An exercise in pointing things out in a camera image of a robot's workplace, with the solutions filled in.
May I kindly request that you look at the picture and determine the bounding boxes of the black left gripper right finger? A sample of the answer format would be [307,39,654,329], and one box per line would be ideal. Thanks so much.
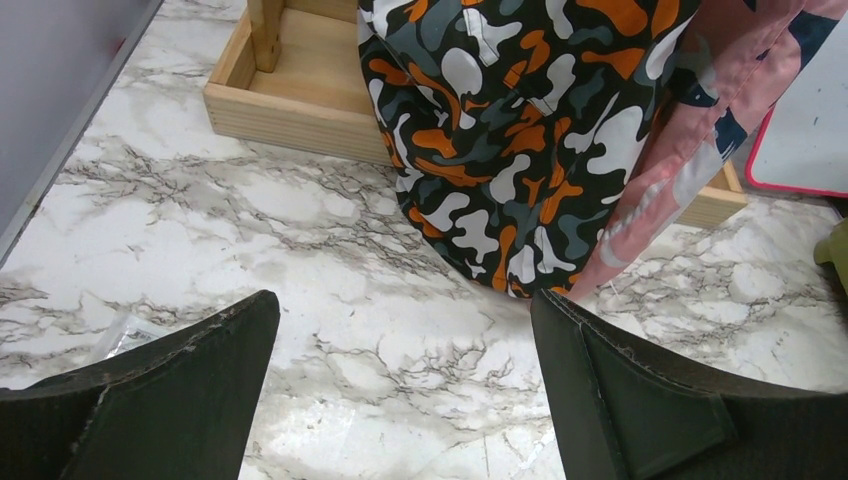
[531,290,847,479]

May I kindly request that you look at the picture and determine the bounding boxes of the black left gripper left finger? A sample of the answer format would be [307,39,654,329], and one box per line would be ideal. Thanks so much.
[1,290,280,479]

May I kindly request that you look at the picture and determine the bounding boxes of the pink patterned garment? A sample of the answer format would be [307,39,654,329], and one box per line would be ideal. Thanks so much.
[567,1,847,300]

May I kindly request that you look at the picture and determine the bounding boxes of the clear plastic packet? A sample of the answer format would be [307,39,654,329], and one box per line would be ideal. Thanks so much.
[87,313,169,364]

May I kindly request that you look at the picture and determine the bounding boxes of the olive green plastic basket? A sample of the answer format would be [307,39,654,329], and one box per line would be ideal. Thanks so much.
[813,218,847,291]

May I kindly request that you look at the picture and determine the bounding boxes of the camouflage orange black garment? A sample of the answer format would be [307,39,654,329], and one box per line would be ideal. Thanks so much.
[357,1,700,298]

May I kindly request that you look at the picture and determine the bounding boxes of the pink framed whiteboard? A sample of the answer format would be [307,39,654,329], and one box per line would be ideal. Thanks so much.
[746,19,847,198]

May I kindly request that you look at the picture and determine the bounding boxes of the wooden clothes rack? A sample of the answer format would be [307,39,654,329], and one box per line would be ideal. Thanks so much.
[204,1,743,226]

